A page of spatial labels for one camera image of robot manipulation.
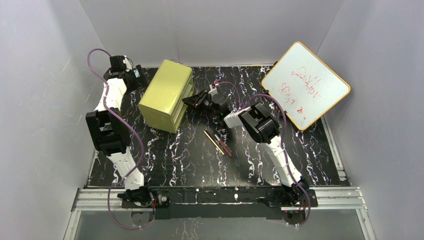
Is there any gold black makeup pencil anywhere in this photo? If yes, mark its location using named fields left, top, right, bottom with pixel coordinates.
left=203, top=130, right=225, bottom=156

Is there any olive green drawer box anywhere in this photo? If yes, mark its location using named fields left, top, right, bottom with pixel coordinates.
left=137, top=59, right=194, bottom=134

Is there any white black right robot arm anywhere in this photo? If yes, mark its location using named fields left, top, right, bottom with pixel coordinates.
left=182, top=90, right=312, bottom=208

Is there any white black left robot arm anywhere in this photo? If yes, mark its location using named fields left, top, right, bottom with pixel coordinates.
left=85, top=55, right=154, bottom=208

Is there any small light blue eraser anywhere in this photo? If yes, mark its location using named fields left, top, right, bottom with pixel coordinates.
left=133, top=69, right=140, bottom=78

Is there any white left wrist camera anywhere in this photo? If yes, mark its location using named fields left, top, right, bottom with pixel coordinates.
left=123, top=55, right=134, bottom=71

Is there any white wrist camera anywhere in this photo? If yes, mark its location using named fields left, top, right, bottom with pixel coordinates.
left=208, top=84, right=218, bottom=97
left=123, top=55, right=134, bottom=71

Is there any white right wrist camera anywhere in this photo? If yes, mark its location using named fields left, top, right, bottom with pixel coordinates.
left=208, top=84, right=218, bottom=97

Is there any white whiteboard orange frame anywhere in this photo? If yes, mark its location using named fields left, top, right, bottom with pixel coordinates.
left=261, top=41, right=351, bottom=131

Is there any aluminium frame rail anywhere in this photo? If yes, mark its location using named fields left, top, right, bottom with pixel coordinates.
left=64, top=110, right=371, bottom=240

